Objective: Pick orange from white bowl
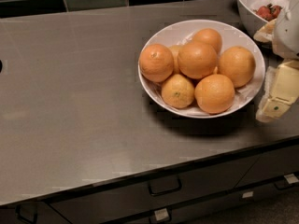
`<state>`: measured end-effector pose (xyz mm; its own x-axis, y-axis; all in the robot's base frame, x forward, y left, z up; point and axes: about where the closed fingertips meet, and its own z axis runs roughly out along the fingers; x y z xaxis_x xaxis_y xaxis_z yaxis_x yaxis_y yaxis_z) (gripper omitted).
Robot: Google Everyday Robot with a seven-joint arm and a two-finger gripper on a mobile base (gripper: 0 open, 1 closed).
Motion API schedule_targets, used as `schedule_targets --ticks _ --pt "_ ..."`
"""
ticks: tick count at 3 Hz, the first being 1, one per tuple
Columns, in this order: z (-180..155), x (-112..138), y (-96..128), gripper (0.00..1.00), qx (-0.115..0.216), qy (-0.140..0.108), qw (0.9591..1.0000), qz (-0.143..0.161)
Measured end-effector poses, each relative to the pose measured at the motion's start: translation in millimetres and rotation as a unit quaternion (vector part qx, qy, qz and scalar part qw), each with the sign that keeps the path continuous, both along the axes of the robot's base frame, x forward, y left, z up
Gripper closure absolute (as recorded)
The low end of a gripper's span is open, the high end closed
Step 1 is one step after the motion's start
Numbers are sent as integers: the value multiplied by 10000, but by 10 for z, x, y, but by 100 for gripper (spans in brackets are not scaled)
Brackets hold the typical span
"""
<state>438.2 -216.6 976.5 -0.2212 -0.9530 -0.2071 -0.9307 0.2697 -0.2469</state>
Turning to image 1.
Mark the right drawer with handle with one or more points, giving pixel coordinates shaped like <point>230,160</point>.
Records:
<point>271,164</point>

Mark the lower drawer with label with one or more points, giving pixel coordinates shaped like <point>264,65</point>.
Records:
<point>181,213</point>

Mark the front left yellowish orange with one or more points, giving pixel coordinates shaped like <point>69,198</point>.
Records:
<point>178,91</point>

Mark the left drawer with handle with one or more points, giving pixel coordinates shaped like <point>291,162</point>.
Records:
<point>30,213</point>

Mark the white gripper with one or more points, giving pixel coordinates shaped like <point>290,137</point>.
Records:
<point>288,32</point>

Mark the red strawberries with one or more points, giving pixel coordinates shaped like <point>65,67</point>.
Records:
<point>268,12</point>

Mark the white bowl with strawberries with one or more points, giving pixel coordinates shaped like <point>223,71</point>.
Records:
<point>247,11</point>

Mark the white bowl with oranges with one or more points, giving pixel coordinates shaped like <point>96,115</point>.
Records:
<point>180,33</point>

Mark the hidden middle orange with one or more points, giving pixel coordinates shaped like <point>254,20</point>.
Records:
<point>175,49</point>

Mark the drawer with handle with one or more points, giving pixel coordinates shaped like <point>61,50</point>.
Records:
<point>120,205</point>
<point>271,164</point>
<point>30,213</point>

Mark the middle drawer with handle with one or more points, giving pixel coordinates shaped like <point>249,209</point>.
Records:
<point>120,205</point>

